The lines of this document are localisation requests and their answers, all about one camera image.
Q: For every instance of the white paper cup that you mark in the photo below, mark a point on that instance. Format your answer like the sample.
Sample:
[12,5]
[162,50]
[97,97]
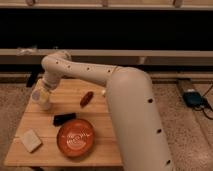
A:
[42,98]

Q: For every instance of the orange patterned plate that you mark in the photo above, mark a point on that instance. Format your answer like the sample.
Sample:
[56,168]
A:
[75,138]

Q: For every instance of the wooden table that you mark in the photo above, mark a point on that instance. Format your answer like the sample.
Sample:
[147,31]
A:
[66,99]

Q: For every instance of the black rectangular block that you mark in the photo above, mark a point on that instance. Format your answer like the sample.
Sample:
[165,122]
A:
[61,119]

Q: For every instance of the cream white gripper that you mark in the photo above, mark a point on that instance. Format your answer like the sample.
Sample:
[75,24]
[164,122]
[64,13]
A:
[50,85]

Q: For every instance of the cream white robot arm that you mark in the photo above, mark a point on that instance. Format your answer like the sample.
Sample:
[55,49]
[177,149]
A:
[134,114]

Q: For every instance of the beige sponge block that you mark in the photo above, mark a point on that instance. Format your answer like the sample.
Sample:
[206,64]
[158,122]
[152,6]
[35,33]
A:
[30,140]

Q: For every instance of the black power adapter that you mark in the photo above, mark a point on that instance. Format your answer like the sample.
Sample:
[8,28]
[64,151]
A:
[193,98]

